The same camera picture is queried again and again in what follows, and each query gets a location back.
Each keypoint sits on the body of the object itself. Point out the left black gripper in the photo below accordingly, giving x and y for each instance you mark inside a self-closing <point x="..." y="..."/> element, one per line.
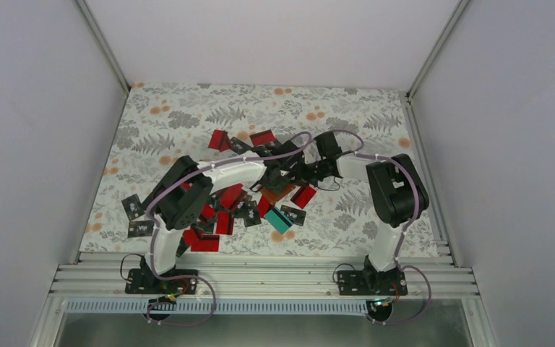
<point x="280" y="186"/>

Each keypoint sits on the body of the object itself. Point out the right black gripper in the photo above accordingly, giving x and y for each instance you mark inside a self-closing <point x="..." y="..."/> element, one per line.
<point x="301" y="177"/>

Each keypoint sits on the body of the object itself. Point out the black vip card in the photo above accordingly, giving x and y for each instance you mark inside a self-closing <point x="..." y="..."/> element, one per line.
<point x="238" y="146"/>
<point x="295" y="215"/>
<point x="140" y="228"/>
<point x="132" y="207"/>

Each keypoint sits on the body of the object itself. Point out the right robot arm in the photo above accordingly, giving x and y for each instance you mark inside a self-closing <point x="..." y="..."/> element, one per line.
<point x="396" y="191"/>

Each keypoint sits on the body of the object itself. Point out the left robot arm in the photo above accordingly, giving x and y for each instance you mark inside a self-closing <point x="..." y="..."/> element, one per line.
<point x="179" y="203"/>

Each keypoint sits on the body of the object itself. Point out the red card near holder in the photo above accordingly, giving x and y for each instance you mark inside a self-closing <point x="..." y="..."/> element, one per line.
<point x="303" y="196"/>

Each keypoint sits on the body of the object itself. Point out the red card far centre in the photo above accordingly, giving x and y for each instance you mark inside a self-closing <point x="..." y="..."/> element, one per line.
<point x="265" y="137"/>

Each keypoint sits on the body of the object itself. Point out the teal card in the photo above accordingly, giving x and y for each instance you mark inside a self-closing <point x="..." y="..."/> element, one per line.
<point x="278" y="220"/>

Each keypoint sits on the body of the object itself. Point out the red card pile centre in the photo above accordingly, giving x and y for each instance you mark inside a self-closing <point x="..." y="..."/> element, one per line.
<point x="224" y="207"/>

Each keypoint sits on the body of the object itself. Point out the red card far left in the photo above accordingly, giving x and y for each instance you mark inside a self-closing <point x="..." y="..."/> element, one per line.
<point x="220" y="141"/>

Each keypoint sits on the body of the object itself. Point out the red card bottom front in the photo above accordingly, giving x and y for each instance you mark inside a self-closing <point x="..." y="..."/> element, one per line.
<point x="209" y="243"/>

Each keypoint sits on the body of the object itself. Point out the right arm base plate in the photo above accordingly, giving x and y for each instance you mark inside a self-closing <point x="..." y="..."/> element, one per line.
<point x="360" y="283"/>

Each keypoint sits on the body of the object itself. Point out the aluminium rail frame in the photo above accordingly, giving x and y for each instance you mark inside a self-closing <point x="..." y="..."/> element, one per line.
<point x="253" y="284"/>

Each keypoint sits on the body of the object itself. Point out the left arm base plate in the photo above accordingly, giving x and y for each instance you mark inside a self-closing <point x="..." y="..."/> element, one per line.
<point x="139" y="281"/>

